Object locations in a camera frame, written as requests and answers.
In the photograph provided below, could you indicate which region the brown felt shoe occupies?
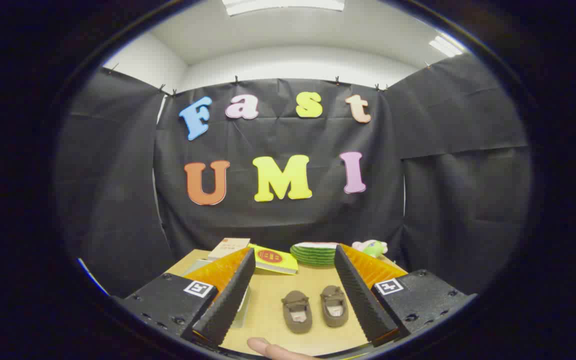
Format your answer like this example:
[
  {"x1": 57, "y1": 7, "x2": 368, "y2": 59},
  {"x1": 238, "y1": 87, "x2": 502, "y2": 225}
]
[
  {"x1": 281, "y1": 290, "x2": 313, "y2": 334},
  {"x1": 320, "y1": 285, "x2": 349, "y2": 328}
]

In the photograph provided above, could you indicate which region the narrow ceiling light panel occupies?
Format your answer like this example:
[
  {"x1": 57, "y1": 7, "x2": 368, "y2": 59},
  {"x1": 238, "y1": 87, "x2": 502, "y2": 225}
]
[{"x1": 428, "y1": 34, "x2": 466, "y2": 58}]

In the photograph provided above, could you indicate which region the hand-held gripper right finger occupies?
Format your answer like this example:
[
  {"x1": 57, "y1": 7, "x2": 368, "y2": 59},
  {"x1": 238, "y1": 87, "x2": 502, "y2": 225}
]
[{"x1": 334, "y1": 244, "x2": 479, "y2": 348}]

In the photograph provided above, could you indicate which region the watermelon slice plush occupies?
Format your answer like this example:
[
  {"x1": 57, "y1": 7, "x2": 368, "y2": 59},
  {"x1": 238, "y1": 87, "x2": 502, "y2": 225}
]
[{"x1": 289, "y1": 241, "x2": 341, "y2": 267}]

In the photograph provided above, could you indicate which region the wide ceiling light panel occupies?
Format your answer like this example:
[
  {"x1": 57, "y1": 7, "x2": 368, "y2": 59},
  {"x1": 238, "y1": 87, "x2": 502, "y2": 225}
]
[{"x1": 221, "y1": 0, "x2": 346, "y2": 17}]

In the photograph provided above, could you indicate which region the yellow book with red circle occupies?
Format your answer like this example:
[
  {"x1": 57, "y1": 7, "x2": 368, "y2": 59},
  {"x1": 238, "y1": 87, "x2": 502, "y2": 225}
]
[{"x1": 248, "y1": 243, "x2": 299, "y2": 276}]

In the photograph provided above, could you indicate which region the pink and green plush toy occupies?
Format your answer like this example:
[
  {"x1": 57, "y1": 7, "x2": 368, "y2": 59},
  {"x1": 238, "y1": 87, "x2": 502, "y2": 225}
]
[{"x1": 352, "y1": 239, "x2": 389, "y2": 259}]

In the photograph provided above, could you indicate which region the beige book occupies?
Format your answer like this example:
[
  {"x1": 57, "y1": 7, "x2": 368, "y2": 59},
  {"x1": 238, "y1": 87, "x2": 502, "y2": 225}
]
[{"x1": 207, "y1": 237, "x2": 251, "y2": 261}]

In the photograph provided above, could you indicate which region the beige fabric storage box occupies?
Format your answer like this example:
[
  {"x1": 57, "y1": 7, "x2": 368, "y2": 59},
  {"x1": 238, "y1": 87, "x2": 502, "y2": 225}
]
[{"x1": 184, "y1": 258, "x2": 253, "y2": 329}]

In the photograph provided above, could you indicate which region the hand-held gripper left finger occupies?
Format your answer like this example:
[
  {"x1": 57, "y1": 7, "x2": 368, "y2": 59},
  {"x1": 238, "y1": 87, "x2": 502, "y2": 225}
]
[{"x1": 113, "y1": 247, "x2": 257, "y2": 349}]

